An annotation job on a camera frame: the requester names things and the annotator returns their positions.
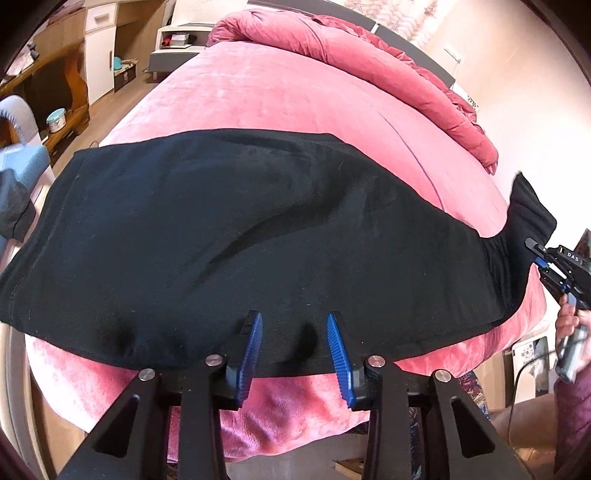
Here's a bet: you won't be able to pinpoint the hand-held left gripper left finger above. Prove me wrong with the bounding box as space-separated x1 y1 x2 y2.
55 310 264 480

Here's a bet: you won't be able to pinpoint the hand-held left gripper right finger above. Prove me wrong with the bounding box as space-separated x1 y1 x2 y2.
327 311 529 480

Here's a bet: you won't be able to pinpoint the black pants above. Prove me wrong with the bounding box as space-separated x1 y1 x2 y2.
0 128 557 377

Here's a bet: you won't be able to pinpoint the person's right forearm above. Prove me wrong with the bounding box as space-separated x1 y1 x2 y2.
551 342 591 480

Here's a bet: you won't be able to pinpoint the person's right hand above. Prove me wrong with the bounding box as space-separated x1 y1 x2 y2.
555 294 591 350

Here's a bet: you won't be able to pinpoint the white floral nightstand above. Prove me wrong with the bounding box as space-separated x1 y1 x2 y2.
501 337 561 398

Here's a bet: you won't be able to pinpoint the floral patterned cloth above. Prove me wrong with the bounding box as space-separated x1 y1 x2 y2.
409 369 492 480

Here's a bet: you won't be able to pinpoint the white floral bedside panel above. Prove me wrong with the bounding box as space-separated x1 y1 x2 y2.
459 90 483 116

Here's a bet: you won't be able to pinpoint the red duvet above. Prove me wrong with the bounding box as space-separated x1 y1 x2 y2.
205 8 502 176

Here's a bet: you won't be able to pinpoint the patterned curtain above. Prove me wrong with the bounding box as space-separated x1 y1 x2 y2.
342 0 444 42

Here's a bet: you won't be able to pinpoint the pink fleece bed blanket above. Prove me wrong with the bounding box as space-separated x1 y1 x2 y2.
23 44 548 464

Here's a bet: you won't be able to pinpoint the dark cloth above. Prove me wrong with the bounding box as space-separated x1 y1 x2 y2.
0 170 38 241

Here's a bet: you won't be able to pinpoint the light blue chair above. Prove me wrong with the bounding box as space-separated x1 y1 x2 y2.
0 95 51 185

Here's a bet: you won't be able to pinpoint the grey white nightstand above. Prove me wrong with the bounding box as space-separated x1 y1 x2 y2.
150 25 218 81

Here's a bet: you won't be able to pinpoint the wooden desk unit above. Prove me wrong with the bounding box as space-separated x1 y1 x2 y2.
0 0 139 158

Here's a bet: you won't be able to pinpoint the white cabinet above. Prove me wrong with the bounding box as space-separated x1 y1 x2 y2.
83 0 122 107

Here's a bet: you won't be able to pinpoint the black cable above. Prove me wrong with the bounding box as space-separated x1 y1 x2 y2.
505 351 561 444

